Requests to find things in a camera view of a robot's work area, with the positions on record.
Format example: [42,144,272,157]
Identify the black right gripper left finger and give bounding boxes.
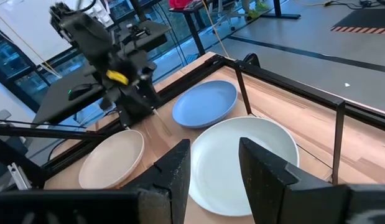
[122,138,192,224]

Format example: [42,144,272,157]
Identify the black desk top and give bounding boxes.
[32,67,106,126]

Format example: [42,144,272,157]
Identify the blue round plate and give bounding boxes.
[172,80,239,129]

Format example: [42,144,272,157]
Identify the person's foot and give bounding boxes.
[247,1,271,19]

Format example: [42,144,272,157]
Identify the red object on desk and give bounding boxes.
[168,0,193,9]

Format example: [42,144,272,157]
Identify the black mat with hazard stripes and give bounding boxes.
[330,7,385,35]

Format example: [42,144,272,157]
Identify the black desk with device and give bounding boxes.
[116,19,172,54]

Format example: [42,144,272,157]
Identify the beige round plate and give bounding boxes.
[78,129,146,190]

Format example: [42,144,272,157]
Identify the silver aluminium profile piece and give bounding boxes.
[6,161,32,191]

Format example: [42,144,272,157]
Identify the black T-shaped desk foot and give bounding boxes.
[260,0,302,21]

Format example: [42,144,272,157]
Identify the black-legged background desk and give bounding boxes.
[168,0,211,57]

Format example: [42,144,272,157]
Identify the black computer mouse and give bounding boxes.
[68,83,94,101]

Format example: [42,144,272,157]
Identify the white round plate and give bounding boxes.
[188,116,300,218]

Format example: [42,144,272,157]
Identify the yellow cord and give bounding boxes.
[0,8,63,79]
[200,0,231,59]

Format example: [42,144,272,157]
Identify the yellow tag on arm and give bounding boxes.
[105,69,130,86]

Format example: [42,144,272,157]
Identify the black floor cables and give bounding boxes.
[304,0,385,9]

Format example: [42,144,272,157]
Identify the office chair base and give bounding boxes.
[210,11,237,34]

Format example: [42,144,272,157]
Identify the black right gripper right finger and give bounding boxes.
[238,137,350,224]

